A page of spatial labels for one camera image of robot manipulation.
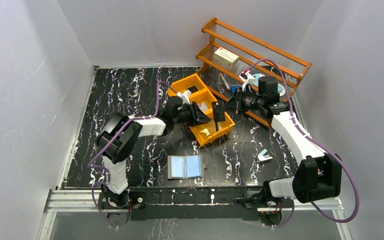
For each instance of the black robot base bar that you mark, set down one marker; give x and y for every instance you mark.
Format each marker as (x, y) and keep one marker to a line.
(244, 203)

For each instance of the tan card in bin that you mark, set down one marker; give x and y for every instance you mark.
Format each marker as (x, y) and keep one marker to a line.
(205, 132)

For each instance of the small blue block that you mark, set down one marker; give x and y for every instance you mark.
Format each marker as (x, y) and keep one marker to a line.
(233, 89)

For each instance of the yellow plastic triple bin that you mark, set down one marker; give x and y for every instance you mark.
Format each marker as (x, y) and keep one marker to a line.
(197, 92)

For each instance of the white box with red label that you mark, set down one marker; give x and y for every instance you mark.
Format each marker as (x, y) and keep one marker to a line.
(225, 56)

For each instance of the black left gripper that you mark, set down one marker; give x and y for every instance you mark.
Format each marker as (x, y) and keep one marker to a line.
(192, 113)

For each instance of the orange wooden shelf rack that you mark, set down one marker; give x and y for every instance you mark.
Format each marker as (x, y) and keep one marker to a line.
(255, 56)

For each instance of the blue razor blister pack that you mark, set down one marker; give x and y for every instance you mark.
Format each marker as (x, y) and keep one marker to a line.
(280, 87)

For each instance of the grey card holder wallet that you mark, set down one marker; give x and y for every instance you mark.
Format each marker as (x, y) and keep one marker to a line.
(185, 167)

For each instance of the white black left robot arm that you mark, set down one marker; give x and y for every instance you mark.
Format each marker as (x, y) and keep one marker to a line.
(119, 136)

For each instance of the black credit card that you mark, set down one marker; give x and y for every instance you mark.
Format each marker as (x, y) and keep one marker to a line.
(193, 89)

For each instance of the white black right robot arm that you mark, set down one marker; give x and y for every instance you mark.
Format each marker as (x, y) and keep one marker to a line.
(319, 174)

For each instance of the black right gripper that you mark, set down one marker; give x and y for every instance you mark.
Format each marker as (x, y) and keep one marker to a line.
(235, 104)

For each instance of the white pen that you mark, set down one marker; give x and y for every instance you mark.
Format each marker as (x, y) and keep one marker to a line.
(224, 80)

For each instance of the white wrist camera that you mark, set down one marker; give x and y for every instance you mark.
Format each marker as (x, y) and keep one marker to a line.
(247, 80)
(184, 96)

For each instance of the small white blue clip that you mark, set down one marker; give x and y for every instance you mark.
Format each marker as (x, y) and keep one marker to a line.
(264, 157)

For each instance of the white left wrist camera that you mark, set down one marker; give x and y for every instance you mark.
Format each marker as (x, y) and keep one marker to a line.
(184, 96)

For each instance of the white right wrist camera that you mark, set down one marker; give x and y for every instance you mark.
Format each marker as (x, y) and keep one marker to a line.
(247, 80)

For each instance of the silver card in bin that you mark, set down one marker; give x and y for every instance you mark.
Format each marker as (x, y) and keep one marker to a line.
(203, 107)

